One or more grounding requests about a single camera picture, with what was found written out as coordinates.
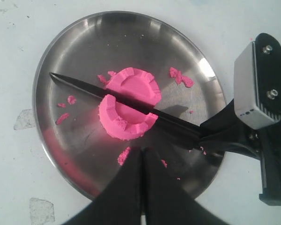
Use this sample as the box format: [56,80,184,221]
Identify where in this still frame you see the pink clay crumbs right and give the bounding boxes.
[169,67,194,88]

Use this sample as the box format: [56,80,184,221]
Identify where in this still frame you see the clear tape piece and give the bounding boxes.
[14,109,36,130]

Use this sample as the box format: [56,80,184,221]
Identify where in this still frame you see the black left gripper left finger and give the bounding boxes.
[64,148,142,225]

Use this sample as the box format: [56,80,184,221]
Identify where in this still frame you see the pink clay crumb front-left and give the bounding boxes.
[117,147,131,166]

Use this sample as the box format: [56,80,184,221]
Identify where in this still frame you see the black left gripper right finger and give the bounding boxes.
[143,149,227,225]

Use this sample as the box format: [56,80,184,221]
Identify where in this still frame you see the black kitchen knife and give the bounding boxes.
[49,72,203,150]

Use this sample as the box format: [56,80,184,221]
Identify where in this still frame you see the round steel plate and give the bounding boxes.
[33,11,226,199]

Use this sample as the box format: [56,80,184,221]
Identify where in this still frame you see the pink clay crumb front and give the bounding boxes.
[161,159,167,168]

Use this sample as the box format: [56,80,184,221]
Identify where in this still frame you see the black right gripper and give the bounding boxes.
[189,100,281,206]

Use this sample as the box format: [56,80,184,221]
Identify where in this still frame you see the pink clay crumbs left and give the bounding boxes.
[55,95,77,125]

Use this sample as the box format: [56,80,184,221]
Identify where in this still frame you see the pink clay crumbs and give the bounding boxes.
[55,95,77,125]
[169,67,194,88]

